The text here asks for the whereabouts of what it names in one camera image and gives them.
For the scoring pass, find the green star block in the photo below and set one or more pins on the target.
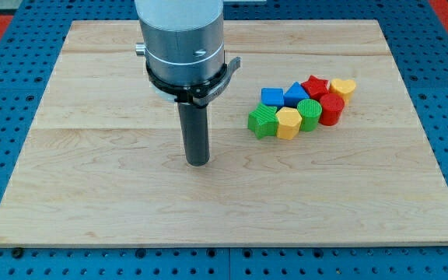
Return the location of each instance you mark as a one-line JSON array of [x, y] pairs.
[[262, 121]]

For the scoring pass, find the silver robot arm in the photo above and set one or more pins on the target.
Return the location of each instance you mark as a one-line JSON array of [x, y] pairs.
[[184, 44]]

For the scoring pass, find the yellow hexagon block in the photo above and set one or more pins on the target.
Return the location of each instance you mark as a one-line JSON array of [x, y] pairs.
[[289, 122]]

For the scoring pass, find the light wooden board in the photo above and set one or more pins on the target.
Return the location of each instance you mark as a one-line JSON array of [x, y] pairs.
[[103, 162]]

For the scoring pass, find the blue cube block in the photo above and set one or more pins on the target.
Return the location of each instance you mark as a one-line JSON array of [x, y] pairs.
[[272, 97]]

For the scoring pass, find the red star block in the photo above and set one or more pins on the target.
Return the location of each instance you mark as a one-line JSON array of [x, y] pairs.
[[315, 87]]

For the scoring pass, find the yellow heart block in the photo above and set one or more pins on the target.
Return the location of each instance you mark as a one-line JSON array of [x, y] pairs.
[[343, 88]]

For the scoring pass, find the red cylinder block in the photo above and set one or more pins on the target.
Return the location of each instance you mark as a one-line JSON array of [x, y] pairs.
[[332, 107]]

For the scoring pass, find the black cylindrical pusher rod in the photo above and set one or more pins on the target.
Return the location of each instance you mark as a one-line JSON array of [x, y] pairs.
[[194, 128]]

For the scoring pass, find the black clamp bracket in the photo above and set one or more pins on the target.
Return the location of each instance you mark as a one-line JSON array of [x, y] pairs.
[[199, 95]]

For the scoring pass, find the green cylinder block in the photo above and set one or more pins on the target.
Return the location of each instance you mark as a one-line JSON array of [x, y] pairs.
[[310, 111]]

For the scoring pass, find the blue triangle block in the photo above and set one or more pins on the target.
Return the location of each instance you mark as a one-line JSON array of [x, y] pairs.
[[294, 95]]

